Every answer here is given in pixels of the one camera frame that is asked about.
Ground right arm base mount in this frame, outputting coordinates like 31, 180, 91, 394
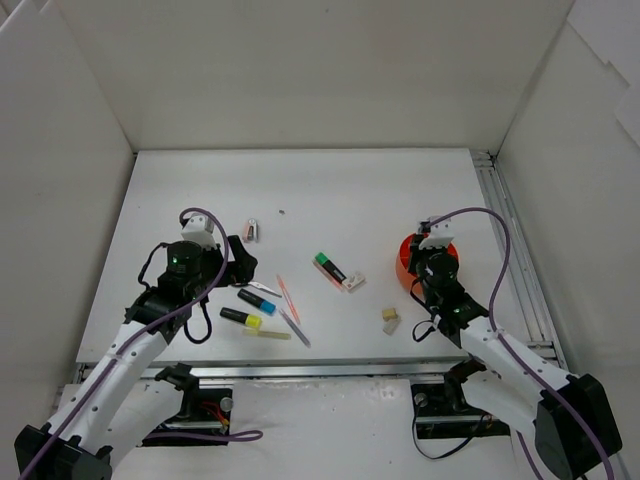
411, 359, 511, 462

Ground aluminium rail front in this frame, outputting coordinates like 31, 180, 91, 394
74, 357, 501, 384

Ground pale yellow pen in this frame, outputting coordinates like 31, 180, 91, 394
243, 328, 291, 341

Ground green black highlighter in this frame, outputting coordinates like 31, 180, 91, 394
314, 252, 346, 284

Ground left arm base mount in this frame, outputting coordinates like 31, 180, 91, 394
141, 363, 233, 447

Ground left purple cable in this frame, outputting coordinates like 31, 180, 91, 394
17, 206, 264, 479

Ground purple cable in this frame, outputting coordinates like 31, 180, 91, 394
424, 206, 616, 480
17, 206, 264, 479

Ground yellow black highlighter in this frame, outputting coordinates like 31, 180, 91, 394
219, 307, 262, 330

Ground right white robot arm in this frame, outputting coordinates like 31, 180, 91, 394
396, 233, 623, 479

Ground white eraser block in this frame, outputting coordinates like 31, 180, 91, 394
383, 317, 401, 336

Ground white pink eraser box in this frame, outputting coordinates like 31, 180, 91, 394
342, 271, 366, 293

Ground orange pen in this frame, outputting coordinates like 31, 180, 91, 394
276, 274, 301, 325

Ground purple pen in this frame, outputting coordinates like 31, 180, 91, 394
278, 309, 311, 348

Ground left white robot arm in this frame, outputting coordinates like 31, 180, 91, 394
14, 235, 258, 479

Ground pink white stapler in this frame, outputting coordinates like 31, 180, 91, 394
242, 218, 260, 243

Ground yellow eraser block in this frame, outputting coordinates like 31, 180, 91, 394
381, 308, 398, 321

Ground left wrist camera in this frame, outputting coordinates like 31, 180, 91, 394
181, 212, 218, 251

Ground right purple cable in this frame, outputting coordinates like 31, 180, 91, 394
424, 206, 616, 480

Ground orange round divided container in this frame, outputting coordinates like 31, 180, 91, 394
394, 230, 460, 297

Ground blue black highlighter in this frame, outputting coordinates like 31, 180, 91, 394
237, 288, 276, 315

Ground aluminium rail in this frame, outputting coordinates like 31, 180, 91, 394
469, 148, 631, 480
74, 357, 501, 384

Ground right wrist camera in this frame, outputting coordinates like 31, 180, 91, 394
418, 216, 454, 250

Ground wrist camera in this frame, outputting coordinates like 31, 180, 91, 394
418, 216, 454, 250
181, 212, 218, 251

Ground small scissors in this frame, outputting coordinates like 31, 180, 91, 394
248, 281, 283, 298

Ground aluminium rail right side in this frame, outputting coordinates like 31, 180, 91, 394
469, 148, 631, 480

